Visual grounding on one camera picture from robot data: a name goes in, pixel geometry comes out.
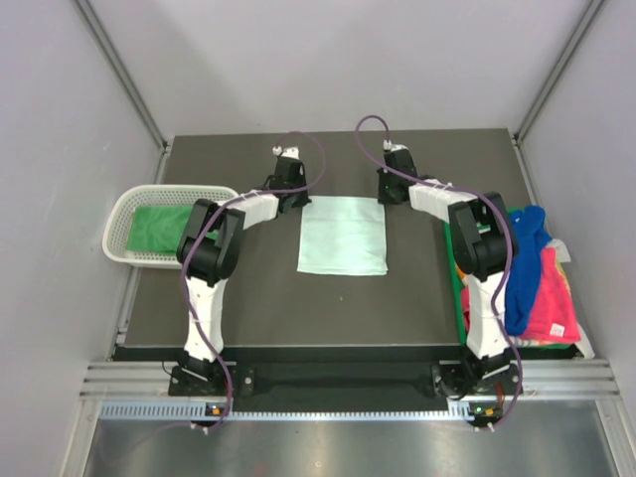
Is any pink red towel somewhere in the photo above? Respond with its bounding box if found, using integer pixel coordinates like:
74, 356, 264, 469
460, 246, 581, 345

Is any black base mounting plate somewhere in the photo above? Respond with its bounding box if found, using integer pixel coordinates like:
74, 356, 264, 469
168, 345, 521, 411

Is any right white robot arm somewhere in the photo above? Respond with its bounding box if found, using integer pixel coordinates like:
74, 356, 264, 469
378, 140, 518, 394

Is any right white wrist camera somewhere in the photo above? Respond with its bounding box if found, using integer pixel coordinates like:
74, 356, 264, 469
383, 140, 407, 152

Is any aluminium frame rail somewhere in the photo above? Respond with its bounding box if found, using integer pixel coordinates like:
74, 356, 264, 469
80, 359, 620, 400

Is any white mint towel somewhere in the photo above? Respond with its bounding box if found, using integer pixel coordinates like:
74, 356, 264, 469
297, 196, 388, 276

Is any blue towel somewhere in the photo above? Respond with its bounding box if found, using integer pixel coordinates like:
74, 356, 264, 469
505, 205, 553, 336

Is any green plastic bin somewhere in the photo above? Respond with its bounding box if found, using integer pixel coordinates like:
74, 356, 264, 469
444, 226, 590, 356

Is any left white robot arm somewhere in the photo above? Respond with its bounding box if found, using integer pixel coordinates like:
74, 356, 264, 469
176, 147, 311, 395

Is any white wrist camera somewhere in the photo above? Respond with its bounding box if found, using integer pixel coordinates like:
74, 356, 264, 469
383, 140, 407, 152
272, 145, 299, 160

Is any slotted grey cable duct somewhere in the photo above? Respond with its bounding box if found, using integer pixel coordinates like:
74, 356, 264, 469
99, 400, 494, 422

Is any green microfiber towel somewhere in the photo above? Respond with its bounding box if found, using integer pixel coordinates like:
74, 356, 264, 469
126, 206, 193, 257

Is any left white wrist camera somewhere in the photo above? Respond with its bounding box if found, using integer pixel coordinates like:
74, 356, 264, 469
272, 145, 299, 160

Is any white perforated plastic basket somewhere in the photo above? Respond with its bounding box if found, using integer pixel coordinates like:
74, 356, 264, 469
102, 184, 239, 269

